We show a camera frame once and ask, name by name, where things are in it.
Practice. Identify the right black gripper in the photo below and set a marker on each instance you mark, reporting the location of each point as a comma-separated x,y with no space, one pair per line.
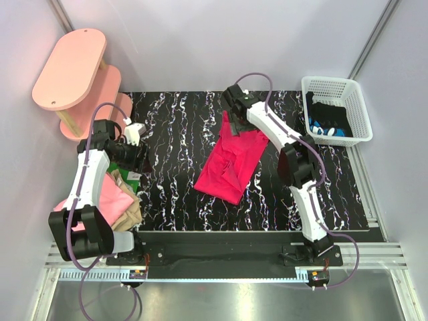
248,128

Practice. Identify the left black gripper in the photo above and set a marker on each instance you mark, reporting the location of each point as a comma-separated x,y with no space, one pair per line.
137,164

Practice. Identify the red t shirt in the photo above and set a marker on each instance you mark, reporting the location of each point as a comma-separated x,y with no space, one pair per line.
231,163

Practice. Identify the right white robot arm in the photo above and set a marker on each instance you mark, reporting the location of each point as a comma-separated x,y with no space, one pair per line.
297,164

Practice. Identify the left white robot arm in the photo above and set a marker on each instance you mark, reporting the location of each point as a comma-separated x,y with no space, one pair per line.
79,228

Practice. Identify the green folder with label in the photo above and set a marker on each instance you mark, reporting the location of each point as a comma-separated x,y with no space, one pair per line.
129,178

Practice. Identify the folded pink t shirt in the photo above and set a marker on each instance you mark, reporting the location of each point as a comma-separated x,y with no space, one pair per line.
113,200

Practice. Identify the black marble pattern mat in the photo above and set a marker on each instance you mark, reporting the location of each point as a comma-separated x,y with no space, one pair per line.
183,128

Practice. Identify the folded beige t shirt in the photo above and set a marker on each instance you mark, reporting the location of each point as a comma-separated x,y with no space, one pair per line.
132,215

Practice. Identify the blue white garment in basket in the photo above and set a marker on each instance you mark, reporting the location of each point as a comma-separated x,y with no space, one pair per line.
315,128

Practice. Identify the black clothes in basket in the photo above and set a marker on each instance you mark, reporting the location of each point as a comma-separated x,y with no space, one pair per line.
328,116

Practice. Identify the pink three-tier shelf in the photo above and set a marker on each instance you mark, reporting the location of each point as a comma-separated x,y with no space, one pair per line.
75,80

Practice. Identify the white plastic basket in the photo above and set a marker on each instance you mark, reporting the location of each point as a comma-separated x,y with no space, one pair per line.
339,92

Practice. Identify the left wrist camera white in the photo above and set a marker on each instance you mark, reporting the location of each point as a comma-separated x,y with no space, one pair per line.
133,131

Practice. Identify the aluminium rail frame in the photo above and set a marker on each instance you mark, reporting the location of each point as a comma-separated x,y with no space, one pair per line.
361,250

